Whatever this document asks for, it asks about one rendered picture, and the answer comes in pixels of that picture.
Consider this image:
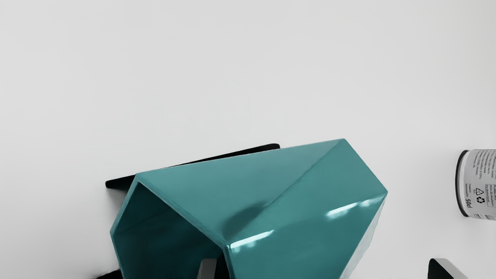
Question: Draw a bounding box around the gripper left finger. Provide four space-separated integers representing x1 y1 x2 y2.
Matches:
197 258 218 279

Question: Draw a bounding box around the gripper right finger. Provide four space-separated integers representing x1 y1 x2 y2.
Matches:
428 257 471 279

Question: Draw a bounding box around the teal faceted mug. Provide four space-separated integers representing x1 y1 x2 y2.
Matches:
110 138 388 279

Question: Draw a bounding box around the white printed can, black rim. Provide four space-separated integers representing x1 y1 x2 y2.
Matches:
455 149 496 222

